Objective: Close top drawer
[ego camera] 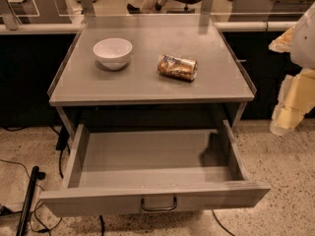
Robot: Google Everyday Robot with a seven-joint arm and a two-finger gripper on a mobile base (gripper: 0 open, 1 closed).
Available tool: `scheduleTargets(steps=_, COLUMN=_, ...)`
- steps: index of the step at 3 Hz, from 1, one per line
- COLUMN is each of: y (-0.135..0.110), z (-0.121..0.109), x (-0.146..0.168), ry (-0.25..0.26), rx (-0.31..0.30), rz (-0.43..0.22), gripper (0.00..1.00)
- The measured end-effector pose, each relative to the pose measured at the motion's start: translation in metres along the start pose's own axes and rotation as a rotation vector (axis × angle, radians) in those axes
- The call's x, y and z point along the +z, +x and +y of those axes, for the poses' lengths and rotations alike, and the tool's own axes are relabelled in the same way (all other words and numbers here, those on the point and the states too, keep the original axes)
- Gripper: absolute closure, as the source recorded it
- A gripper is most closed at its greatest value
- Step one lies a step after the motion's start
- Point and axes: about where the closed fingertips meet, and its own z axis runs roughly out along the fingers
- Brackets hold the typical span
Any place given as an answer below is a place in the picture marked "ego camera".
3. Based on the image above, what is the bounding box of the black floor cable right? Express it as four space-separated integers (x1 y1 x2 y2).
211 209 236 236

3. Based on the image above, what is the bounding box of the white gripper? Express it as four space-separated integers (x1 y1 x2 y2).
269 27 315 136

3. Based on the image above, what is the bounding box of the grey top drawer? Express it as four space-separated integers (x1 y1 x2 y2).
40 121 271 217

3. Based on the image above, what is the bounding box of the black pole on floor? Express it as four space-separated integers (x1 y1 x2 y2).
16 166 45 236

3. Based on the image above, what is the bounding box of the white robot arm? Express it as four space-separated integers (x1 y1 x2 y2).
269 3 315 136

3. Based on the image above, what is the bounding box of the crushed orange drink can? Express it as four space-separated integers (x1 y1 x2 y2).
157 54 198 82

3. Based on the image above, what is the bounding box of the grey background desk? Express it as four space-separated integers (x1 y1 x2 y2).
229 0 315 22

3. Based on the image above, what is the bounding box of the black floor cable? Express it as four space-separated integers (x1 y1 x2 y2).
211 209 236 236
0 158 63 234

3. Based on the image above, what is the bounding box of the black floor cable left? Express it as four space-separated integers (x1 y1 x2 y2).
0 158 63 234

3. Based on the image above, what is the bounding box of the grey cabinet with top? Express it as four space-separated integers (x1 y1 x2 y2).
49 14 255 134

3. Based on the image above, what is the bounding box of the white ceramic bowl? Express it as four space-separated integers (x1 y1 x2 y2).
93 38 133 71

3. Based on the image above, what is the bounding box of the dark metal drawer handle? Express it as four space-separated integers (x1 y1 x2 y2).
141 197 177 212

